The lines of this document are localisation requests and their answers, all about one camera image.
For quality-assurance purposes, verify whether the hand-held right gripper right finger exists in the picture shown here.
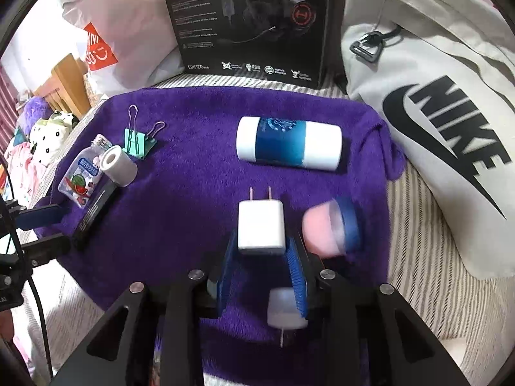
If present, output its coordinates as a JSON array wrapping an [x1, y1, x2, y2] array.
[[284, 231, 463, 386]]

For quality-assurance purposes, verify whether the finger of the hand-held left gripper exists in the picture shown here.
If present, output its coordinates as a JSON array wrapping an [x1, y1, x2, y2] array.
[[16, 203, 65, 232], [18, 233, 73, 266]]

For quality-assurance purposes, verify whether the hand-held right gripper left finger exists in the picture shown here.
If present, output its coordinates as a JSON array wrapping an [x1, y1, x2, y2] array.
[[52, 231, 242, 386]]

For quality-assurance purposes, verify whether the small white plastic object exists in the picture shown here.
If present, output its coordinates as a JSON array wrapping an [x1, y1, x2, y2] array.
[[267, 287, 310, 348]]

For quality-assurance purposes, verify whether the pink jar with blue lid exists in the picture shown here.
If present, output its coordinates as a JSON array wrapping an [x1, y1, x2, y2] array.
[[302, 196, 362, 257]]

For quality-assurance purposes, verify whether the black rectangular tube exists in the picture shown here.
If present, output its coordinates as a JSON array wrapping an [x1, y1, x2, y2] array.
[[71, 179, 119, 250]]

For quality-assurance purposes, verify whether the clear candy bottle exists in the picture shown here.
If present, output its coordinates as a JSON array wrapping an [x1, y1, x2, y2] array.
[[57, 134, 113, 210]]

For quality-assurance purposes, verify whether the white charger plug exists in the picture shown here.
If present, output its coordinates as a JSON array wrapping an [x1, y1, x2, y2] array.
[[237, 187, 287, 256]]

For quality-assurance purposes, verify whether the white tape roll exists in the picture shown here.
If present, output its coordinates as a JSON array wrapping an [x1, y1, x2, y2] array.
[[99, 145, 138, 188]]

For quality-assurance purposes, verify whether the green binder clip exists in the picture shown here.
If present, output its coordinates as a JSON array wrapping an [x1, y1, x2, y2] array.
[[123, 105, 166, 159]]

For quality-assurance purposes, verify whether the white and blue bottle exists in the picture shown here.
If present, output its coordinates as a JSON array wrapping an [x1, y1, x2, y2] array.
[[235, 116, 343, 170]]

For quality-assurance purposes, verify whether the pink printed cloth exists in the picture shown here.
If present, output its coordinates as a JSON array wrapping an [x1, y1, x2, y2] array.
[[4, 141, 51, 210]]

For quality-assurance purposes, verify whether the white spotted plush toy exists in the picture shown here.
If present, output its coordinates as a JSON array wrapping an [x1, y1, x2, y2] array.
[[28, 110, 81, 165]]

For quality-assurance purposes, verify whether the purple towel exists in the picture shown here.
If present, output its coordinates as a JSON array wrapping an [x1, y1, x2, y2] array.
[[34, 84, 407, 386]]

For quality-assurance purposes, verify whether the purple plush toy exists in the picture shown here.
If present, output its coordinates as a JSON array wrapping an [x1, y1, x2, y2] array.
[[22, 96, 53, 133]]

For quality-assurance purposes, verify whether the maroon striped cloth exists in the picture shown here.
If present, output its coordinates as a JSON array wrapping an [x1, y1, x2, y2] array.
[[0, 64, 25, 157]]

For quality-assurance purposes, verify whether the wooden headboard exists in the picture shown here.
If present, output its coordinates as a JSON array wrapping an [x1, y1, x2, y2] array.
[[34, 53, 92, 117]]

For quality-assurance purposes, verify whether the white plastic shopping bag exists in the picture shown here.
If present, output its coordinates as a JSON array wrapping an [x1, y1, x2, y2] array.
[[8, 0, 182, 95]]

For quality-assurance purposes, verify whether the black headphone box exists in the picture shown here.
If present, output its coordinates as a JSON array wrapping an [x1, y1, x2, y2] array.
[[158, 0, 331, 91]]

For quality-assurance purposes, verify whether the grey waist bag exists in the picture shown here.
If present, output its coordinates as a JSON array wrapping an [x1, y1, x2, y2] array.
[[340, 0, 515, 280]]

